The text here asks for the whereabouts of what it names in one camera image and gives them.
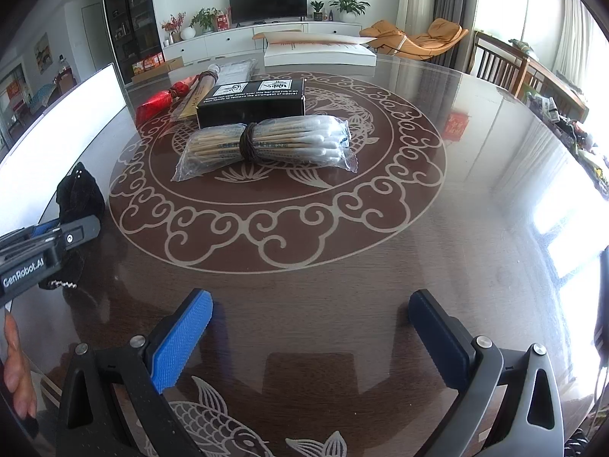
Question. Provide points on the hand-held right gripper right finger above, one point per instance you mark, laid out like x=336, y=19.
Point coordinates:
x=437, y=342

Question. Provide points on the clear plastic packet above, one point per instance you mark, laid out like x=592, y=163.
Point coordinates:
x=235, y=69

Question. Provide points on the dark glass display cabinet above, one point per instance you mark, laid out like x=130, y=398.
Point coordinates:
x=128, y=19

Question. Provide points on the long wooden stick box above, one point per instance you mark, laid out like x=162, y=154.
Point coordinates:
x=192, y=100

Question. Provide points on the orange rocking chair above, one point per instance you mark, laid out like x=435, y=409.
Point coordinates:
x=428, y=38

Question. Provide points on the orange bench stool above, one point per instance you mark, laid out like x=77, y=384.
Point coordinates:
x=278, y=33

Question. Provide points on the white storage box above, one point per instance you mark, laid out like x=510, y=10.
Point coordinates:
x=62, y=109

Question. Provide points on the cotton swab pack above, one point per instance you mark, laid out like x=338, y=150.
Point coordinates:
x=285, y=140

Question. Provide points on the framed wall picture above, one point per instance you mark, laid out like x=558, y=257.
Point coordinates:
x=43, y=52

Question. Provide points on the white flat box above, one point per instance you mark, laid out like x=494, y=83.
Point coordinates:
x=319, y=57

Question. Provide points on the small potted plant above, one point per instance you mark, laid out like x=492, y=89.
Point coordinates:
x=317, y=9

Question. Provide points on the person's left hand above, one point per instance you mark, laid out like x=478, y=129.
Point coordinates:
x=16, y=371

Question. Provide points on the black cloth pouch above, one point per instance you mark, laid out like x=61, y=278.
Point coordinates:
x=78, y=195

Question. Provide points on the white curtain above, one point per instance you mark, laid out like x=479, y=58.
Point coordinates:
x=575, y=33

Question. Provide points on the brown cardboard box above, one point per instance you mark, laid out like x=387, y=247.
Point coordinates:
x=164, y=69

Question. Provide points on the dark wooden chair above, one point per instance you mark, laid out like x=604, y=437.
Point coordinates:
x=495, y=62

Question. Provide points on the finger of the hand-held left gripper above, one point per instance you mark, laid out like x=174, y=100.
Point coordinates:
x=45, y=228
x=78, y=231

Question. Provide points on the large potted green plant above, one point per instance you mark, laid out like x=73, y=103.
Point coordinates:
x=349, y=4

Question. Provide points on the grey cloth bundle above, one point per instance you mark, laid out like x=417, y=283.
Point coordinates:
x=523, y=48

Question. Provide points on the bushy potted green plant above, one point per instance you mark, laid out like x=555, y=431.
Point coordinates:
x=204, y=19

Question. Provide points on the orange printed cartons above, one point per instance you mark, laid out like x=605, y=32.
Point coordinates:
x=150, y=63

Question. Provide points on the white round vase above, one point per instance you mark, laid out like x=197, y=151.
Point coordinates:
x=188, y=33

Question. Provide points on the pile of small clutter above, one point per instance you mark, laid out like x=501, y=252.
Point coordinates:
x=571, y=133

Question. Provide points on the red foil packet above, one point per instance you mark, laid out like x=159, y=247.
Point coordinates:
x=154, y=104

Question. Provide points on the white television cabinet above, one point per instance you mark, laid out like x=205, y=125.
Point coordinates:
x=228, y=38

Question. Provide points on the red gift box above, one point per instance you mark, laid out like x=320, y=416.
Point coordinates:
x=223, y=21

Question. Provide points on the black television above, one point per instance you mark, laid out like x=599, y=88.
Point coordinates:
x=266, y=2

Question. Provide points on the red flowers in vase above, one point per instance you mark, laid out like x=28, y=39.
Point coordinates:
x=172, y=26

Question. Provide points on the wooden side desk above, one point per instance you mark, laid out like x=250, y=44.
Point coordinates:
x=552, y=81

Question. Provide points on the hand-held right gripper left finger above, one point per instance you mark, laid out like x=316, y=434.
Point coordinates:
x=183, y=338

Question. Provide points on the black cardboard box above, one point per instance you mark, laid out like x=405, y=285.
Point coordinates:
x=247, y=109

